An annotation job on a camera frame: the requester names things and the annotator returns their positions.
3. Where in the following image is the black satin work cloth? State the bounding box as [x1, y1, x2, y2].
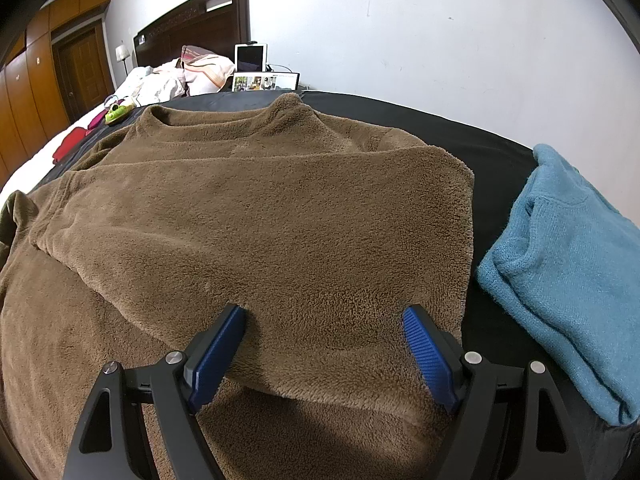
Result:
[29, 88, 640, 480]

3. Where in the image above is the magenta folded garment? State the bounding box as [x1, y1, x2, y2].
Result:
[87, 108, 108, 130]

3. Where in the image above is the brown wooden door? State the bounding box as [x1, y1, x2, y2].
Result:
[52, 20, 114, 122]

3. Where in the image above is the pink striped pillow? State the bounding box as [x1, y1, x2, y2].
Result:
[180, 46, 235, 96]

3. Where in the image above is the white crumpled blanket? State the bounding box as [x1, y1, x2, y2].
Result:
[115, 58, 186, 107]

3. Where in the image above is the orange wooden wardrobe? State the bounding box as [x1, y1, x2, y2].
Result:
[1, 0, 111, 182]

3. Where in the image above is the brown fleece sweater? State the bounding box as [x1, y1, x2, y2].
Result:
[1, 93, 474, 479]

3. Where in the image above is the white bed sheet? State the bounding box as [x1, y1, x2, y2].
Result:
[0, 66, 152, 204]

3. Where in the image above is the dark wooden headboard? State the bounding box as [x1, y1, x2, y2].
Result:
[134, 0, 250, 66]

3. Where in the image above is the red folded garment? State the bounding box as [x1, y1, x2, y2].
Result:
[52, 127, 90, 165]

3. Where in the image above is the folded teal fleece garment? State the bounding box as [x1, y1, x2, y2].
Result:
[477, 144, 639, 426]

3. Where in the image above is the green toy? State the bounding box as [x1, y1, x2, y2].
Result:
[104, 102, 136, 126]

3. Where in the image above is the white tablet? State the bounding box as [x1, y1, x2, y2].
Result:
[234, 42, 267, 73]

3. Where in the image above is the white bedside lamp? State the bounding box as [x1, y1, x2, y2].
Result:
[115, 44, 130, 74]

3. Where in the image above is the photo frame collage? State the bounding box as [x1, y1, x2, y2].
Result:
[231, 72, 299, 92]

